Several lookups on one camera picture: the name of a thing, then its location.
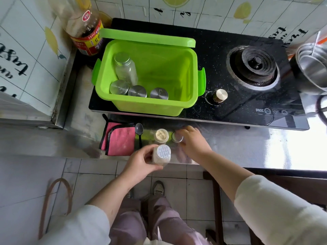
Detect orange hose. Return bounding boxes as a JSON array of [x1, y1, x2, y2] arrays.
[[287, 36, 327, 60]]

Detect person's left forearm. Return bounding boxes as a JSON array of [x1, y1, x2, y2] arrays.
[[38, 172, 137, 245]]

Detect brown hose loop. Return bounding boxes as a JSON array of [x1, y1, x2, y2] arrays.
[[38, 178, 73, 240]]

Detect person's mauve trousers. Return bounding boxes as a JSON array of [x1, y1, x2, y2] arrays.
[[108, 194, 213, 245]]

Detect open glass jar of powder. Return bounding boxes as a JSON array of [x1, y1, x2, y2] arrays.
[[154, 128, 169, 145]]

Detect black cable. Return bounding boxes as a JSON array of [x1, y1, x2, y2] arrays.
[[315, 94, 327, 119]]

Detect sauce bottle with red label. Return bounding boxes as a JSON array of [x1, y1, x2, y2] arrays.
[[47, 0, 104, 56]]

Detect white stick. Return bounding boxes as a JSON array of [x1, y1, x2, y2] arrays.
[[310, 31, 321, 57]]

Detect person's grey shoe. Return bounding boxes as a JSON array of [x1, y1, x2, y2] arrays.
[[152, 181, 165, 197]]

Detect stainless steel pot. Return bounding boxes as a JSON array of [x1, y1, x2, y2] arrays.
[[290, 43, 327, 95]]

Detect brass stove knob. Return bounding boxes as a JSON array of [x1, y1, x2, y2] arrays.
[[213, 89, 228, 104]]

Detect tall empty glass jar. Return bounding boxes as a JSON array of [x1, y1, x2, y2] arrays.
[[114, 52, 138, 86]]

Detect black glass gas stove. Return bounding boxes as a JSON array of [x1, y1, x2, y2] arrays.
[[88, 18, 310, 131]]

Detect glass jar with metal lid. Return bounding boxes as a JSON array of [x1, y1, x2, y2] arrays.
[[150, 87, 169, 100], [110, 79, 130, 95], [128, 85, 147, 98]]

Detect person's right hand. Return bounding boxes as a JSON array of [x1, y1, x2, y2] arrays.
[[176, 125, 213, 163]]

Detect person's right forearm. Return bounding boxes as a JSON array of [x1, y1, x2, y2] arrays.
[[197, 150, 327, 245]]

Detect person's left hand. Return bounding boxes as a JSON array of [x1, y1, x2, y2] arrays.
[[122, 144, 164, 186]]

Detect pink cloth with black trim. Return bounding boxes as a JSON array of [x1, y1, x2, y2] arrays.
[[99, 114, 136, 156]]

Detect spice jar with white cap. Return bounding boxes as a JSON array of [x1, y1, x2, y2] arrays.
[[152, 144, 172, 167]]

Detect black spoon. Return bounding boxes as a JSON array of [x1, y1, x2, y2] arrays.
[[135, 123, 144, 149]]

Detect black gas burner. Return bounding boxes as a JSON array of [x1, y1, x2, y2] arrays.
[[227, 45, 280, 91]]

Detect green plastic storage box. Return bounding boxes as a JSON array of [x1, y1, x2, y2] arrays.
[[91, 39, 206, 117]]

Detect dark wooden cabinet frame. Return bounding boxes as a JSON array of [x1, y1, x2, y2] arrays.
[[203, 167, 327, 245]]

